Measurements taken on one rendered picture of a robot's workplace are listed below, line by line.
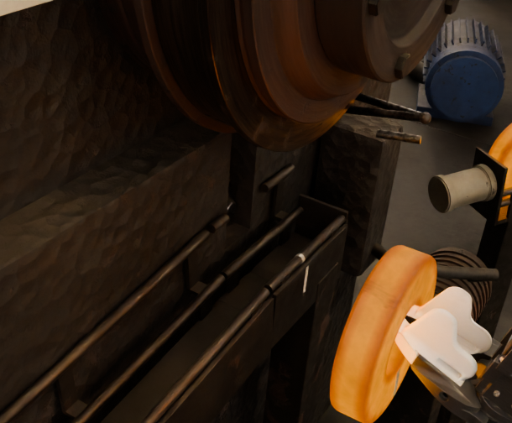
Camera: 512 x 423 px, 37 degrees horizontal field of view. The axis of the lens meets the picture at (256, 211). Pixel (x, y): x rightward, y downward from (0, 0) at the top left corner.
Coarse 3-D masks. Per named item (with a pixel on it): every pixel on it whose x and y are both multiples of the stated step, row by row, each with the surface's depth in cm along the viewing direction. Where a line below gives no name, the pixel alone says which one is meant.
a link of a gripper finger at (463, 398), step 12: (420, 360) 61; (420, 372) 61; (432, 372) 61; (432, 384) 60; (444, 384) 60; (456, 384) 60; (468, 384) 61; (444, 396) 60; (456, 396) 59; (468, 396) 60; (456, 408) 60; (468, 408) 59; (480, 408) 59; (468, 420) 60; (480, 420) 59; (492, 420) 60
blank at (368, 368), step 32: (384, 256) 63; (416, 256) 63; (384, 288) 60; (416, 288) 63; (352, 320) 60; (384, 320) 59; (352, 352) 59; (384, 352) 60; (352, 384) 60; (384, 384) 65; (352, 416) 63
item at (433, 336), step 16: (416, 320) 62; (432, 320) 60; (448, 320) 60; (400, 336) 62; (416, 336) 62; (432, 336) 61; (448, 336) 60; (416, 352) 62; (432, 352) 62; (448, 352) 61; (464, 352) 60; (448, 368) 61; (464, 368) 60
